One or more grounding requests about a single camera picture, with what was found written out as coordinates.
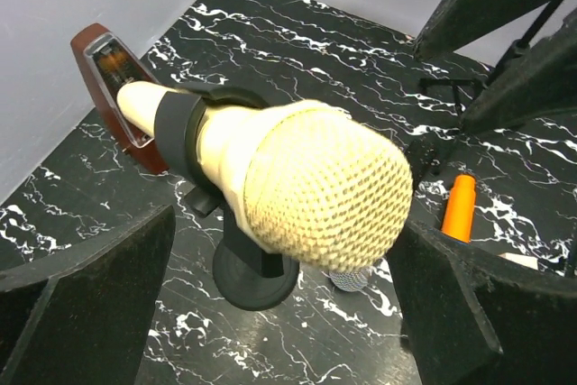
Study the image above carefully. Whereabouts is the small white blue box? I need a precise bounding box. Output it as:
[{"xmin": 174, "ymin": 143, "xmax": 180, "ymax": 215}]
[{"xmin": 499, "ymin": 252, "xmax": 538, "ymax": 270}]

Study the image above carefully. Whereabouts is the orange microphone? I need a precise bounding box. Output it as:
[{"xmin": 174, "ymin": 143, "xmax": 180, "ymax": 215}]
[{"xmin": 441, "ymin": 174, "xmax": 476, "ymax": 243}]

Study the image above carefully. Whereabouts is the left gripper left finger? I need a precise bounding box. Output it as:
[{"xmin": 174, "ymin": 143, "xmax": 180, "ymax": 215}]
[{"xmin": 1, "ymin": 206, "xmax": 176, "ymax": 384}]

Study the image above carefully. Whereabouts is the round-base stand for cream mic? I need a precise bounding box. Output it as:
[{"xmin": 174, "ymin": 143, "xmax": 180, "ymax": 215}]
[{"xmin": 154, "ymin": 82, "xmax": 299, "ymax": 311}]

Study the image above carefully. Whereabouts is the black silver-mesh microphone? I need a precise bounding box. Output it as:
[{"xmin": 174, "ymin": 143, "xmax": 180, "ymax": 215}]
[{"xmin": 327, "ymin": 132, "xmax": 445, "ymax": 292}]

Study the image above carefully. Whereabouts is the cream microphone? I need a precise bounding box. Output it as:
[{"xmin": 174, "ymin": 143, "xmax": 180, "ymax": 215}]
[{"xmin": 117, "ymin": 81, "xmax": 413, "ymax": 271}]

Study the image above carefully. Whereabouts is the tripod stand for green mic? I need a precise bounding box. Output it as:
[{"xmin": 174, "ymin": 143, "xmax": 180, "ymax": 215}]
[{"xmin": 418, "ymin": 0, "xmax": 564, "ymax": 116}]

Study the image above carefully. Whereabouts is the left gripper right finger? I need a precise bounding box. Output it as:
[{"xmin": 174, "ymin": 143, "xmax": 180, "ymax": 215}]
[{"xmin": 387, "ymin": 221, "xmax": 576, "ymax": 385}]

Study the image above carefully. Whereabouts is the brown metronome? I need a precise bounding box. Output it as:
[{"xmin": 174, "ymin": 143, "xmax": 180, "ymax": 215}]
[{"xmin": 69, "ymin": 23, "xmax": 170, "ymax": 177}]

